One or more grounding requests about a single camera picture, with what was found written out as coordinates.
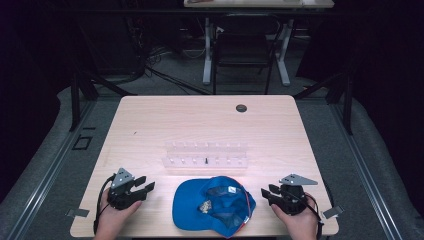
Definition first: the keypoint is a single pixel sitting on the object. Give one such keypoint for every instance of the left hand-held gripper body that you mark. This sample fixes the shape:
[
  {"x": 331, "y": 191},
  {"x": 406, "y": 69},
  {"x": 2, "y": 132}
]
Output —
[{"x": 125, "y": 195}]

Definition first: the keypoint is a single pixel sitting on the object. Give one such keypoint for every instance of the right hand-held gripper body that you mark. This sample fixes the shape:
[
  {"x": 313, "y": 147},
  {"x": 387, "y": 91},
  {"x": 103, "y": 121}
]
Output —
[{"x": 293, "y": 200}]

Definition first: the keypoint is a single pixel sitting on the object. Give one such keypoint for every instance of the blue baseball cap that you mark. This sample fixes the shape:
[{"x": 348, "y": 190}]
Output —
[{"x": 188, "y": 203}]

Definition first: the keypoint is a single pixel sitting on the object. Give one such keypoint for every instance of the person's right hand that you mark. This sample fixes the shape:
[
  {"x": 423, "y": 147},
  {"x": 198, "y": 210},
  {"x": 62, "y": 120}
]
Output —
[{"x": 301, "y": 226}]

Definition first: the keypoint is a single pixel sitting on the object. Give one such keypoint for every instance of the person's left hand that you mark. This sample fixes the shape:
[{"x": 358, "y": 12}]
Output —
[{"x": 111, "y": 221}]

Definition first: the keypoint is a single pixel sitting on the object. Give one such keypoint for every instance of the grey table edge clip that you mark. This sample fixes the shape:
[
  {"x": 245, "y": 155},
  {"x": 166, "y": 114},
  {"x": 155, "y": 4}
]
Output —
[
  {"x": 332, "y": 212},
  {"x": 78, "y": 212}
]

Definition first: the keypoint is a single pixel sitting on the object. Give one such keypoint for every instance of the clear acrylic peg rack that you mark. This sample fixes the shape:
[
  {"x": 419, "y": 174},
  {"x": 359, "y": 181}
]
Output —
[{"x": 200, "y": 162}]

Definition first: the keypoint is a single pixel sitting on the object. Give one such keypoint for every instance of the small crumpled shiny item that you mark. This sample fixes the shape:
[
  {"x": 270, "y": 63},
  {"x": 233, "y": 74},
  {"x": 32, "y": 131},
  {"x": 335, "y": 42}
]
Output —
[{"x": 205, "y": 206}]

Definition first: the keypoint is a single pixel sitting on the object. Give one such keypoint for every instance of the black tape square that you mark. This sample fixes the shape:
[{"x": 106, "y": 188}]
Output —
[{"x": 74, "y": 145}]

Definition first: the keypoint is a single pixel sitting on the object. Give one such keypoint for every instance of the short black tape strip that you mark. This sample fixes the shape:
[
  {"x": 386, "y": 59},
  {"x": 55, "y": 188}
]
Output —
[{"x": 89, "y": 128}]

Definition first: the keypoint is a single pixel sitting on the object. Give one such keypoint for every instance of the white-legged desk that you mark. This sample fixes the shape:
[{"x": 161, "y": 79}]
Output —
[{"x": 208, "y": 60}]

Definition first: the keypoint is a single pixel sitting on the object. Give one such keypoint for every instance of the black chair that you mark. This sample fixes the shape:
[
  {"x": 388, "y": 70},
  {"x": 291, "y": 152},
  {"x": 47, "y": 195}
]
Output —
[{"x": 243, "y": 46}]

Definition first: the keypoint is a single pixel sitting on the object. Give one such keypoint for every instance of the black metal frame stand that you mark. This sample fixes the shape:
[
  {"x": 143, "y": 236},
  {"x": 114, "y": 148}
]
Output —
[
  {"x": 75, "y": 100},
  {"x": 348, "y": 103}
]

